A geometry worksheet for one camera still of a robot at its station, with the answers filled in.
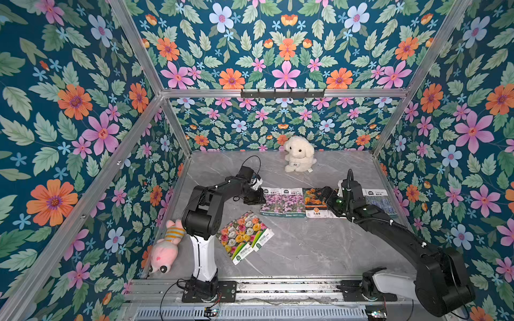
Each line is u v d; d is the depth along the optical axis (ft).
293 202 3.22
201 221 1.74
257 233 2.90
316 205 3.18
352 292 2.42
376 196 3.32
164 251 2.53
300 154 3.23
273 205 3.16
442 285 1.33
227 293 2.41
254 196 2.91
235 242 2.82
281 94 3.04
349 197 2.15
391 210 3.13
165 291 2.36
